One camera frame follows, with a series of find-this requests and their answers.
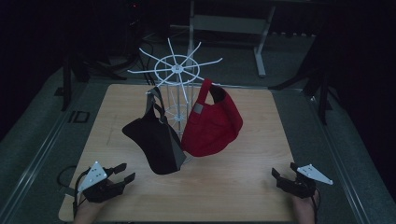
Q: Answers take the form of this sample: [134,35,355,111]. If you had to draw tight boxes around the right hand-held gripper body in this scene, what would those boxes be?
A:
[276,163,334,199]

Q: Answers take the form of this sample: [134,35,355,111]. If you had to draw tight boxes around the black floor cables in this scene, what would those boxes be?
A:
[136,38,157,87]

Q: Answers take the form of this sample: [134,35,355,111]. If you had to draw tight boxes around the person's left hand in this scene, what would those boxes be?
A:
[72,188,110,224]

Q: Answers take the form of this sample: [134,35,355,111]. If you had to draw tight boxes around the person's right hand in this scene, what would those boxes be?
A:
[291,189,320,224]

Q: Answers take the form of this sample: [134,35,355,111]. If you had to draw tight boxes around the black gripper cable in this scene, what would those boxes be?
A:
[309,186,321,223]
[56,164,82,218]

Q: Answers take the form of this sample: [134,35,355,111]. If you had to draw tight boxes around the grey metal desk frame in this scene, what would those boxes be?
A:
[187,0,277,78]

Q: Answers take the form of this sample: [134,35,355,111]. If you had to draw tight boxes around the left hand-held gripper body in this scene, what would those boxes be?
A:
[77,161,127,203]

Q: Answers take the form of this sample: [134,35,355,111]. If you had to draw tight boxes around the black metal stand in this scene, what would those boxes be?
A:
[60,50,127,112]
[269,43,334,126]

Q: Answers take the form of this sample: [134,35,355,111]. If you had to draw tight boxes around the red baseball cap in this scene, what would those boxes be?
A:
[181,77,244,158]

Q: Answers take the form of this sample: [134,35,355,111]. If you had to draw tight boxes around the black grey sun visor cap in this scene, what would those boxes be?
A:
[121,86,188,175]

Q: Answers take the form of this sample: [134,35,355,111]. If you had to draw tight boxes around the white wire hat rack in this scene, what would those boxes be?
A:
[127,37,224,165]

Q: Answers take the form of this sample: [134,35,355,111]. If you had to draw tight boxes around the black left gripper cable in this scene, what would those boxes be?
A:
[56,164,82,218]

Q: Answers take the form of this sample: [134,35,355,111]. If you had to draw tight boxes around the black floor bracket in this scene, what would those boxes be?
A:
[67,110,92,124]

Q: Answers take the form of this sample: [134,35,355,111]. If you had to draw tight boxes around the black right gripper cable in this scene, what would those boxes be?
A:
[309,186,321,223]

